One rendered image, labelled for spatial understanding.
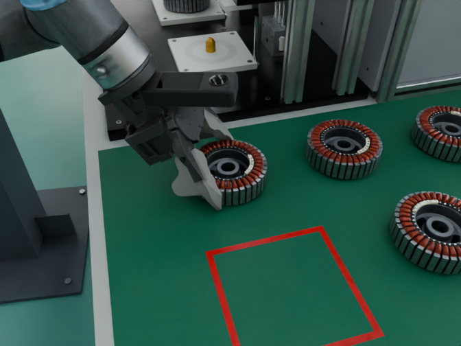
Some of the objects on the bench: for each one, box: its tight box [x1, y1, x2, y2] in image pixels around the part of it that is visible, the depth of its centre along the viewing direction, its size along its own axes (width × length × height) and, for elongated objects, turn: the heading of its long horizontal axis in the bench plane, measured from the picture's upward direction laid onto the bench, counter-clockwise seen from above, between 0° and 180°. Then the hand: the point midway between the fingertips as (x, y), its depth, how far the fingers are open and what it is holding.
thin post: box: [253, 14, 259, 67], centre depth 82 cm, size 2×2×10 cm
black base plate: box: [102, 0, 370, 141], centre depth 98 cm, size 47×64×2 cm
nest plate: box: [167, 31, 257, 72], centre depth 88 cm, size 15×15×1 cm
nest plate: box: [152, 0, 225, 26], centre depth 105 cm, size 15×15×1 cm
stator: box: [198, 139, 267, 205], centre depth 63 cm, size 11×11×4 cm
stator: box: [305, 119, 383, 179], centre depth 67 cm, size 11×11×4 cm
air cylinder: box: [261, 15, 287, 57], centre depth 89 cm, size 5×8×6 cm
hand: (230, 173), depth 63 cm, fingers closed on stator, 13 cm apart
